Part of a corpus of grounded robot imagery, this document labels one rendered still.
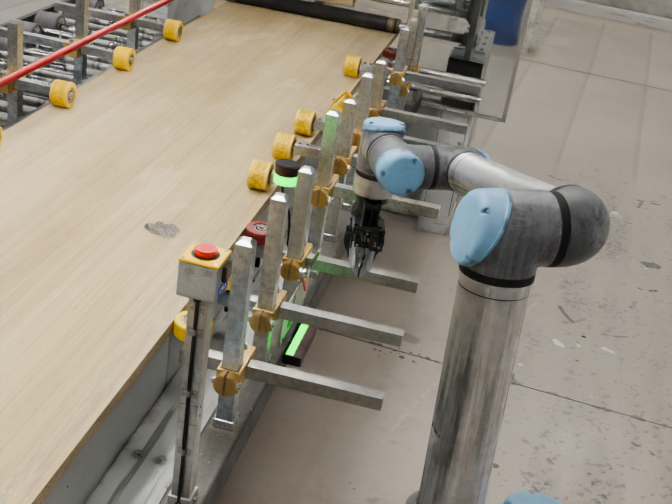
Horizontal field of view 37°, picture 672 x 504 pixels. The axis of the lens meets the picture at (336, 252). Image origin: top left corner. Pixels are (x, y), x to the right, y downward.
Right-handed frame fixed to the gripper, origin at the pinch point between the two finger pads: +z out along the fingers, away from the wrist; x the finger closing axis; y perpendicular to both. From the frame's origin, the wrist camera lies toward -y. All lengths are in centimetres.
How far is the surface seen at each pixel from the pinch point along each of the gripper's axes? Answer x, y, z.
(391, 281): 10.3, -15.8, 9.8
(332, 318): -4.7, 5.9, 9.9
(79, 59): -95, -149, 4
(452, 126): 35, -113, -1
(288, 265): -15.5, -14.7, 8.2
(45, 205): -76, -24, 4
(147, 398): -44, 18, 29
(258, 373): -20.2, 28.3, 12.3
